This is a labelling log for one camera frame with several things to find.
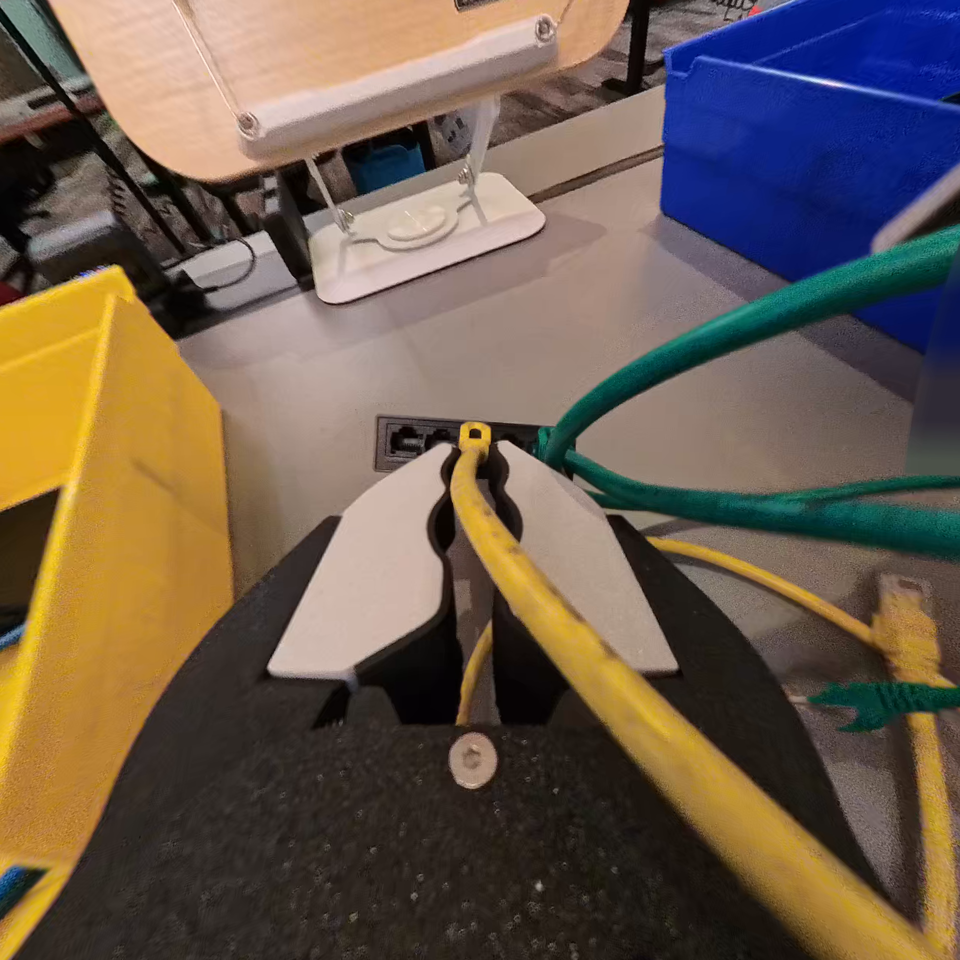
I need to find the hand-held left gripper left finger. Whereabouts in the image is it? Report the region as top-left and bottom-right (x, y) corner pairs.
(266, 442), (462, 726)

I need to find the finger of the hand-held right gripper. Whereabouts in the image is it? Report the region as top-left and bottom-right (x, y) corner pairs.
(870, 161), (960, 254)

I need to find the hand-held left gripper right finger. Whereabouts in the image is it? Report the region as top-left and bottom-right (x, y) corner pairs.
(486, 439), (681, 726)

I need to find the yellow ethernet cable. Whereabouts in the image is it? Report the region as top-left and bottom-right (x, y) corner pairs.
(448, 421), (960, 960)

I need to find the blue plastic bin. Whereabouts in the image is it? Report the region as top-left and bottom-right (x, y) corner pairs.
(661, 0), (960, 354)

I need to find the black network switch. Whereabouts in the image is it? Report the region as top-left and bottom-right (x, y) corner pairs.
(375, 414), (575, 474)

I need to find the green ethernet cable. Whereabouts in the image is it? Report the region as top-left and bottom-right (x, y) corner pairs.
(534, 225), (960, 732)

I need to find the yellow plastic bin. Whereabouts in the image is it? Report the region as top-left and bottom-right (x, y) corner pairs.
(0, 266), (235, 960)

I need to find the wooden stand with white base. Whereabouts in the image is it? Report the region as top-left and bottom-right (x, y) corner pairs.
(48, 0), (631, 305)

